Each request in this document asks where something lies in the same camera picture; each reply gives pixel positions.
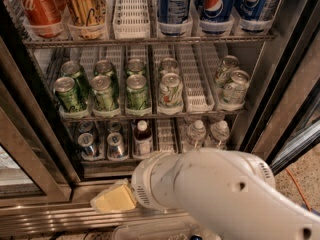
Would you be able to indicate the clear water bottle left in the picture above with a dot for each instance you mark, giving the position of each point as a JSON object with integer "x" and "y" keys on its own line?
{"x": 194, "y": 136}

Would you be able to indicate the white diet can rear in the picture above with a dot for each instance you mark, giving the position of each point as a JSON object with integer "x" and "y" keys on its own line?
{"x": 168, "y": 65}

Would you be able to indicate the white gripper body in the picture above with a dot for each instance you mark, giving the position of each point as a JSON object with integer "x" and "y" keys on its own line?
{"x": 144, "y": 183}

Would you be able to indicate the blue pepsi can right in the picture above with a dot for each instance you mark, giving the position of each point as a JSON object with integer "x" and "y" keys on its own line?
{"x": 256, "y": 16}

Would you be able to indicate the empty white top lane tray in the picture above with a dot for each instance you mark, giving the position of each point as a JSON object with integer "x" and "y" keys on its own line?
{"x": 131, "y": 19}

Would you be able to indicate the stainless steel fridge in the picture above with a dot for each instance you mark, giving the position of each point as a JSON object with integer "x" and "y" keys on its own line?
{"x": 47, "y": 182}

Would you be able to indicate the white diet can front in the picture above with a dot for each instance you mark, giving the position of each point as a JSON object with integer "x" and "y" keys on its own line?
{"x": 170, "y": 93}

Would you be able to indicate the empty white lane tray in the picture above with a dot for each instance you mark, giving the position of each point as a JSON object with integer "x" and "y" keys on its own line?
{"x": 131, "y": 19}
{"x": 198, "y": 96}

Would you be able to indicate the green can lane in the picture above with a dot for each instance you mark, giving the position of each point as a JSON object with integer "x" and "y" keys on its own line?
{"x": 68, "y": 94}
{"x": 107, "y": 68}
{"x": 103, "y": 94}
{"x": 135, "y": 66}
{"x": 76, "y": 71}
{"x": 137, "y": 92}

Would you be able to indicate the clear water bottle right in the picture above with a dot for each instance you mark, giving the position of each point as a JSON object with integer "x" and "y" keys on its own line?
{"x": 218, "y": 135}

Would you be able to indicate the brown drink bottle white cap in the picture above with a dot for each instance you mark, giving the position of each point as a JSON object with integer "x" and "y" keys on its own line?
{"x": 143, "y": 139}

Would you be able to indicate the empty white middle lane tray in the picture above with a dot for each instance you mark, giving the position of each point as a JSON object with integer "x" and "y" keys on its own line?
{"x": 198, "y": 96}

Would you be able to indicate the silver can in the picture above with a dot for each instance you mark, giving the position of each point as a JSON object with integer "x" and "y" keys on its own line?
{"x": 235, "y": 89}
{"x": 87, "y": 127}
{"x": 226, "y": 66}
{"x": 88, "y": 144}
{"x": 114, "y": 126}
{"x": 116, "y": 147}

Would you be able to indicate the silver can bottom front left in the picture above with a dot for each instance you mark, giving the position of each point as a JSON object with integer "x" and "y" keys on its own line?
{"x": 88, "y": 144}

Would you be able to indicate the blue pepsi can middle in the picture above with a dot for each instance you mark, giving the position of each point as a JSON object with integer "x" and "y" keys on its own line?
{"x": 215, "y": 14}

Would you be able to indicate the silver can bottom rear left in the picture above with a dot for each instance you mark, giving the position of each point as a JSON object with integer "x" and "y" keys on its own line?
{"x": 87, "y": 127}

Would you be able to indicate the fridge door right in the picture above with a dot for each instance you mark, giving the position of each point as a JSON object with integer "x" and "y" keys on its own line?
{"x": 294, "y": 127}

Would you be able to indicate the blue pepsi can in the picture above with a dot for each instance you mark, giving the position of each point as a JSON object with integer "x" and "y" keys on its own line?
{"x": 173, "y": 16}
{"x": 256, "y": 16}
{"x": 215, "y": 14}

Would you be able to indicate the red cola can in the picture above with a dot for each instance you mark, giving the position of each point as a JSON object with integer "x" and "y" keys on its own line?
{"x": 43, "y": 14}

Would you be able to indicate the clear water bottle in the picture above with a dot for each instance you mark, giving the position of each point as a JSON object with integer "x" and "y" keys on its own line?
{"x": 194, "y": 136}
{"x": 218, "y": 135}

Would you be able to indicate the blue pepsi can left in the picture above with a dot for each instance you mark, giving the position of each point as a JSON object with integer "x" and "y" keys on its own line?
{"x": 173, "y": 16}

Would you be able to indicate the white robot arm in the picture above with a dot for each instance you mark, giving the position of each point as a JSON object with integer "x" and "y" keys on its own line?
{"x": 231, "y": 193}

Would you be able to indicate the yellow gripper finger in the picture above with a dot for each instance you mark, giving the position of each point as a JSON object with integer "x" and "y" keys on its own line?
{"x": 117, "y": 198}

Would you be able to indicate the white diet can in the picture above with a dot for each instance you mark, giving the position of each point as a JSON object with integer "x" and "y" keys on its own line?
{"x": 170, "y": 93}
{"x": 168, "y": 65}

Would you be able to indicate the silver can right rear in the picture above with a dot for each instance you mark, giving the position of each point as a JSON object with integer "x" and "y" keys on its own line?
{"x": 226, "y": 66}

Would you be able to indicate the gold soda can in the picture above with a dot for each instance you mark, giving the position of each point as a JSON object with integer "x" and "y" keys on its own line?
{"x": 87, "y": 16}

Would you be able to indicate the silver can right front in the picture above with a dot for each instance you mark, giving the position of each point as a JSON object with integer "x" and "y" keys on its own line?
{"x": 235, "y": 89}

